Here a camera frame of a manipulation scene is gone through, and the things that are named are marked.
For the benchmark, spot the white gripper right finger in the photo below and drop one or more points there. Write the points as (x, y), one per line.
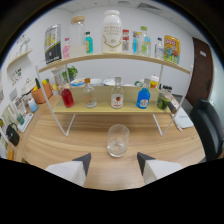
(156, 168)

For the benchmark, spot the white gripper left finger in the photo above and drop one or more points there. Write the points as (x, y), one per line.
(71, 171)

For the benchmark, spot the clear glass with ice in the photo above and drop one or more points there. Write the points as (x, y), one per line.
(118, 141)

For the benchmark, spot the black chair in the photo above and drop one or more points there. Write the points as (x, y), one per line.
(208, 128)

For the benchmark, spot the white kitchen scale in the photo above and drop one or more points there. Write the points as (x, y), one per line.
(25, 122)

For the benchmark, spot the black bag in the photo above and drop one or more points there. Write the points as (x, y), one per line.
(12, 135)

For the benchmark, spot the blue liquid bottle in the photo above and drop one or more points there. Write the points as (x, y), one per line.
(143, 98)

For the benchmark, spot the red liquid bottle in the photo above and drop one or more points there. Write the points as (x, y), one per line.
(67, 98)

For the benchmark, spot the white bottle blue base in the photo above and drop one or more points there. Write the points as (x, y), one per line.
(32, 105)

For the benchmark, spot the clear bottle orange cap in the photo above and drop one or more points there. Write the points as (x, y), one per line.
(89, 96)

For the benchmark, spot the small dark spice jar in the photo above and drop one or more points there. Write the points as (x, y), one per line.
(169, 88)
(165, 88)

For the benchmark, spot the clear glass grinder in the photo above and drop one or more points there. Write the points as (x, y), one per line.
(20, 106)

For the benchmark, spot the green white mug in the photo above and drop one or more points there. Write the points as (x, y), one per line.
(139, 83)

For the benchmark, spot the blue rimmed bowl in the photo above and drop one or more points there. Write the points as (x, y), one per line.
(77, 82)

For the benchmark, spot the green potted plant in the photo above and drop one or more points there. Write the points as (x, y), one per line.
(70, 72)

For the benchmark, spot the brown door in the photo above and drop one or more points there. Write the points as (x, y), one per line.
(200, 71)

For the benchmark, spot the small clear bottle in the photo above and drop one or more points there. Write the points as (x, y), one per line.
(159, 50)

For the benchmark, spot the yellow printed snack can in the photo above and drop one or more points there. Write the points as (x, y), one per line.
(172, 50)

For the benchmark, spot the small pink bottle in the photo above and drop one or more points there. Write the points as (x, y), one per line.
(66, 50)

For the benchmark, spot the clear bottle green cap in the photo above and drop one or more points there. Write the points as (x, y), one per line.
(145, 43)

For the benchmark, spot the small light blue bottle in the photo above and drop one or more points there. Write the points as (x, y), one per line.
(135, 43)

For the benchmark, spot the teal liquid bottle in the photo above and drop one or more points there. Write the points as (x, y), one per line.
(89, 43)

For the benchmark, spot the tall glass jar cork lid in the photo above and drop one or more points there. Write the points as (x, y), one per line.
(77, 36)

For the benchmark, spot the white figurine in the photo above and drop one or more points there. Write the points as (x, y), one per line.
(24, 44)

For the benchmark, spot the large white milk bottle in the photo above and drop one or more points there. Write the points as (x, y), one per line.
(112, 33)

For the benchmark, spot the white frame wooden shelf rack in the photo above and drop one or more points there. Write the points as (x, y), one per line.
(103, 93)

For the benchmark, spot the wall sticker sheet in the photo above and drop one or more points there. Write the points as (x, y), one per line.
(15, 76)

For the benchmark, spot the wooden wall shelf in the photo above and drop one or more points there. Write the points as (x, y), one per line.
(20, 57)

